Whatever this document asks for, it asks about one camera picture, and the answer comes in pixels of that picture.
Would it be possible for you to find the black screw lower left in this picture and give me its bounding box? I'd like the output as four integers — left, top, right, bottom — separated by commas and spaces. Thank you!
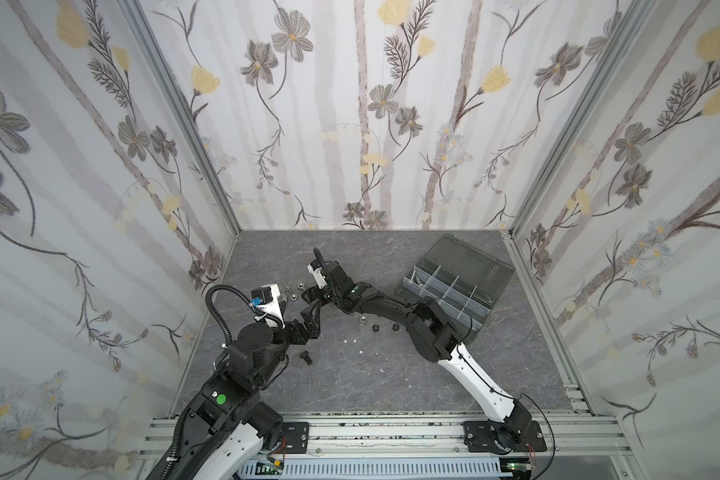
299, 351, 313, 365

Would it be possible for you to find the grey compartment organizer box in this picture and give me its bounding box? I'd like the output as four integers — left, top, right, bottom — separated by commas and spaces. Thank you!
395, 234, 515, 341

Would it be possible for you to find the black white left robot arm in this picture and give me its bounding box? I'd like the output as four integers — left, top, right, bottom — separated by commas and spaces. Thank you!
148, 284, 324, 479

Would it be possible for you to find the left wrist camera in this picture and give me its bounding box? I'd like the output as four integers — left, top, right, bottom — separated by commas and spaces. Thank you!
251, 283, 286, 318

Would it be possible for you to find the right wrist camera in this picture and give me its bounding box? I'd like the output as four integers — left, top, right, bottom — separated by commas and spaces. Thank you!
308, 265, 327, 290

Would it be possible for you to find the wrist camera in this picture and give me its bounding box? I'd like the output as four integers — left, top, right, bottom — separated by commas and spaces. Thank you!
308, 265, 327, 290
251, 283, 286, 318

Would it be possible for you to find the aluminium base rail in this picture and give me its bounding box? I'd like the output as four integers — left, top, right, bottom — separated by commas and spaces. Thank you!
137, 411, 637, 480

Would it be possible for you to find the white slotted cable duct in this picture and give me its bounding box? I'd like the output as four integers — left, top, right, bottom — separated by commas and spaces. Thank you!
237, 457, 513, 479

